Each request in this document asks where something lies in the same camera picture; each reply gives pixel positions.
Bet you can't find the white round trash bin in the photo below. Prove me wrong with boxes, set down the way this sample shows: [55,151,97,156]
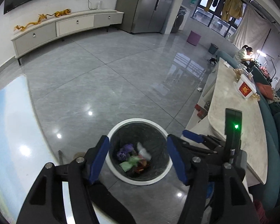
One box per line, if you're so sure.
[106,118,172,186]

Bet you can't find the silver refrigerator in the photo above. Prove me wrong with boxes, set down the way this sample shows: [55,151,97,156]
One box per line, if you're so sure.
[116,0,173,34]

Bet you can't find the golden tiger ornament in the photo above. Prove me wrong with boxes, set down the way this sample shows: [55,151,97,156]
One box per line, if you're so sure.
[53,9,71,18]

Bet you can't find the purple plastic bag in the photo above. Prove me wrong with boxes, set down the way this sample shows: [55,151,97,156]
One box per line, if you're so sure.
[116,144,134,161]

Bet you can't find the teal sofa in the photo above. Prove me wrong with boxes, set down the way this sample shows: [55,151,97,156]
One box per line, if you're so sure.
[208,59,280,211]

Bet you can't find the white TV cabinet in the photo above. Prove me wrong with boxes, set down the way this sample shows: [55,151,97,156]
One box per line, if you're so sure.
[11,10,124,64]

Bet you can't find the red white tissue box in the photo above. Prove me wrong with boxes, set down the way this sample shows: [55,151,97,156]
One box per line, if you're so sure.
[235,74,256,100]

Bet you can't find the purple square stool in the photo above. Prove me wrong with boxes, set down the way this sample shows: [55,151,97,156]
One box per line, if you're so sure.
[187,30,201,46]

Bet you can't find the marble top coffee table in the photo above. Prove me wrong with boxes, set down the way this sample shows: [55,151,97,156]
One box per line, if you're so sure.
[207,58,268,186]

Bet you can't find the green plastic bag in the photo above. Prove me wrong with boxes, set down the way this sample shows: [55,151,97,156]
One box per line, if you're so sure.
[119,156,141,172]

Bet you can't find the hanging yellow clothes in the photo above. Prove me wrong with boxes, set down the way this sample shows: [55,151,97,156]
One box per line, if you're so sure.
[221,0,243,22]

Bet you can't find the seated person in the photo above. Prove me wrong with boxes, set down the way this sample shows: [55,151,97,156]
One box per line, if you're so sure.
[233,45,255,68]

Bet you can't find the washing machine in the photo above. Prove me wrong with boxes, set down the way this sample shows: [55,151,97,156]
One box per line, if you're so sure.
[171,6,190,33]

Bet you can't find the grey small bin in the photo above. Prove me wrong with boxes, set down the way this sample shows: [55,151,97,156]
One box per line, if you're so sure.
[208,43,218,55]

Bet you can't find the golden dragon ornament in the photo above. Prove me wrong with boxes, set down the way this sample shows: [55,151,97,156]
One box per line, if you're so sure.
[13,14,52,31]

